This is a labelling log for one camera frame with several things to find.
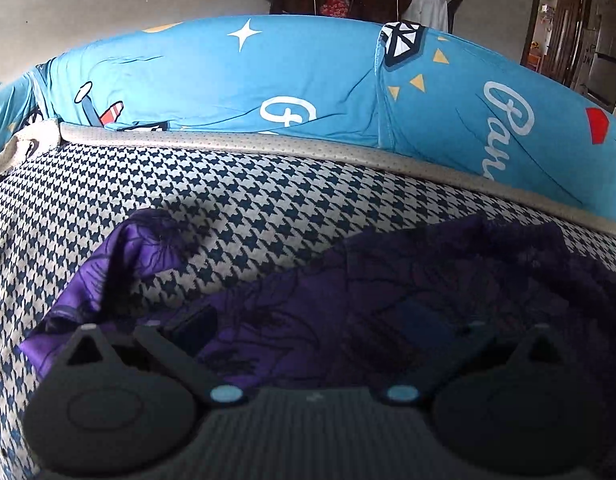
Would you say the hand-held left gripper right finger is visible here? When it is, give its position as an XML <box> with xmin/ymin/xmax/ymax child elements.
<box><xmin>385</xmin><ymin>300</ymin><xmax>574</xmax><ymax>406</ymax></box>

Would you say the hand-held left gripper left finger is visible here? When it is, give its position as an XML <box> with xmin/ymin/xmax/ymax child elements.
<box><xmin>62</xmin><ymin>305</ymin><xmax>249</xmax><ymax>407</ymax></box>

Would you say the purple floral garment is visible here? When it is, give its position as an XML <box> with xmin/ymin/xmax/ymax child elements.
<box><xmin>20</xmin><ymin>207</ymin><xmax>616</xmax><ymax>397</ymax></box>

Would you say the houndstooth sofa seat cover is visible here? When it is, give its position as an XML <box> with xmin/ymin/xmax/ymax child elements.
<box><xmin>0</xmin><ymin>120</ymin><xmax>616</xmax><ymax>477</ymax></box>

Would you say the blue script-print backrest cushion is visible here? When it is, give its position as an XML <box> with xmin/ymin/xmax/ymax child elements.
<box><xmin>378</xmin><ymin>22</ymin><xmax>616</xmax><ymax>227</ymax></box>

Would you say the blue printed armrest cover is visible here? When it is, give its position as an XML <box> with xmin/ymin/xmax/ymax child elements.
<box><xmin>0</xmin><ymin>80</ymin><xmax>44</xmax><ymax>167</ymax></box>

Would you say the dark chair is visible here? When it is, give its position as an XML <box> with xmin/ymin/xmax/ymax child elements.
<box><xmin>445</xmin><ymin>0</ymin><xmax>464</xmax><ymax>37</ymax></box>

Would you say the grey refrigerator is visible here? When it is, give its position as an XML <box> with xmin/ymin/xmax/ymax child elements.
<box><xmin>578</xmin><ymin>25</ymin><xmax>616</xmax><ymax>112</ymax></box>

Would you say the white tablecloth table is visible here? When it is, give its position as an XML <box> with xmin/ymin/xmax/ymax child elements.
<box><xmin>403</xmin><ymin>0</ymin><xmax>449</xmax><ymax>34</ymax></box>

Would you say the brown wooden door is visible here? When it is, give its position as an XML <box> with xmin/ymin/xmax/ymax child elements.
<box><xmin>520</xmin><ymin>0</ymin><xmax>594</xmax><ymax>89</ymax></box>

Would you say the red floral cloth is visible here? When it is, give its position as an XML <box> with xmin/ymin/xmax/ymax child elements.
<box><xmin>320</xmin><ymin>0</ymin><xmax>357</xmax><ymax>19</ymax></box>

